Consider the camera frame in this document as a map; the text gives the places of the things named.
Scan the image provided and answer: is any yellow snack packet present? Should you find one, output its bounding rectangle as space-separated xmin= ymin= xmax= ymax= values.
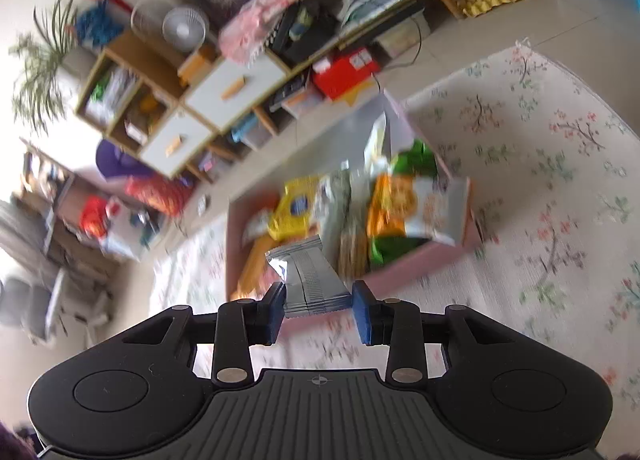
xmin=267 ymin=175 xmax=326 ymax=241

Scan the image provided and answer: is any white cabinet drawer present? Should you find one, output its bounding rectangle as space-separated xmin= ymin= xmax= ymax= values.
xmin=140 ymin=110 xmax=216 ymax=178
xmin=182 ymin=55 xmax=288 ymax=133

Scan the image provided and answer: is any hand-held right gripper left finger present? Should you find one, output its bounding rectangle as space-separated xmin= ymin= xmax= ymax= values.
xmin=122 ymin=281 xmax=288 ymax=387

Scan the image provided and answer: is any white red shopping bag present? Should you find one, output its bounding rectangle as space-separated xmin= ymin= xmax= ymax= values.
xmin=80 ymin=195 xmax=166 ymax=261

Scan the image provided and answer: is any white desk fan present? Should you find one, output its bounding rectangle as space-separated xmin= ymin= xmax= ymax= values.
xmin=162 ymin=5 xmax=210 ymax=54

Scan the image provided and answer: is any orange lotus biscuit packet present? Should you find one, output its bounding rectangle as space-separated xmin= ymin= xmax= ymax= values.
xmin=365 ymin=173 xmax=471 ymax=246

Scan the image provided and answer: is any black bag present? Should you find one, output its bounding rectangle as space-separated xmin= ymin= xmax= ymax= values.
xmin=267 ymin=0 xmax=346 ymax=66

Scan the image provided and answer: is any clear brown biscuit packet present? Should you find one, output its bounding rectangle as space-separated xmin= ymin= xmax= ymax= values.
xmin=337 ymin=225 xmax=376 ymax=276

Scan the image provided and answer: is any green snack packet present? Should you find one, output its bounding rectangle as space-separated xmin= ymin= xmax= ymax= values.
xmin=370 ymin=139 xmax=441 ymax=268

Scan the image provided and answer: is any pink cardboard box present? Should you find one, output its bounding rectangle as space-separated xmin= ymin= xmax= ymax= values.
xmin=225 ymin=90 xmax=483 ymax=306

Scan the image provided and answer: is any purple hat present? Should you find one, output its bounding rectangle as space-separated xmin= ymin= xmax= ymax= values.
xmin=95 ymin=140 xmax=151 ymax=181

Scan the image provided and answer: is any wooden cabinet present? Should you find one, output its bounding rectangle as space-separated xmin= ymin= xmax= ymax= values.
xmin=75 ymin=0 xmax=551 ymax=186

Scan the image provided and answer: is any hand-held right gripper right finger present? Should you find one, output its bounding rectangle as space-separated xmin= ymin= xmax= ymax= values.
xmin=351 ymin=280 xmax=501 ymax=386

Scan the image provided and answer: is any yellow cardboard box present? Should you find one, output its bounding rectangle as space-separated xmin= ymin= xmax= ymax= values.
xmin=177 ymin=43 xmax=221 ymax=86

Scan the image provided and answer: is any pink cloth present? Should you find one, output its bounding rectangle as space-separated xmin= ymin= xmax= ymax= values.
xmin=217 ymin=0 xmax=396 ymax=64

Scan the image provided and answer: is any wooden shelf rack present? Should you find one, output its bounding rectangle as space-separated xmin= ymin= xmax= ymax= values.
xmin=15 ymin=137 xmax=126 ymax=271

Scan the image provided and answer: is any blue tinsel decoration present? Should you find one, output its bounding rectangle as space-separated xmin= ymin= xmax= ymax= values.
xmin=75 ymin=5 xmax=126 ymax=46

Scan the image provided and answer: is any clear storage box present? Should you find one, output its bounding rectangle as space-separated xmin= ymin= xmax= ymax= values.
xmin=375 ymin=15 xmax=431 ymax=58

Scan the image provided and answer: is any red box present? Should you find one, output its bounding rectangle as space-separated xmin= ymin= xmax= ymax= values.
xmin=312 ymin=48 xmax=383 ymax=101

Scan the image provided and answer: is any green potted plant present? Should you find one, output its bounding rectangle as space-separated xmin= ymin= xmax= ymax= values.
xmin=10 ymin=0 xmax=81 ymax=126

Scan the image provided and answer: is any silver snack packet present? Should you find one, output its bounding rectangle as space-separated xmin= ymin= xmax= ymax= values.
xmin=264 ymin=234 xmax=353 ymax=318

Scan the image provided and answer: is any grey office chair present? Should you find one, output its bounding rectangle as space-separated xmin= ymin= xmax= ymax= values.
xmin=0 ymin=270 xmax=111 ymax=346

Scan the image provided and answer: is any red round gift bag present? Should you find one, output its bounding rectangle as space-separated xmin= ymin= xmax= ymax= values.
xmin=125 ymin=175 xmax=193 ymax=216

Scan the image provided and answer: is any grey cookie packet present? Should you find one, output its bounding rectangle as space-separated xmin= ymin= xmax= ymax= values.
xmin=312 ymin=170 xmax=371 ymax=251

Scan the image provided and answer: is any stack of books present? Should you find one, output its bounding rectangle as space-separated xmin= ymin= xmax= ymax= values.
xmin=82 ymin=65 xmax=143 ymax=131

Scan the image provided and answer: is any orange gold wafer packet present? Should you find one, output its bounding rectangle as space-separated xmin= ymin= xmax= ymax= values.
xmin=235 ymin=235 xmax=281 ymax=296

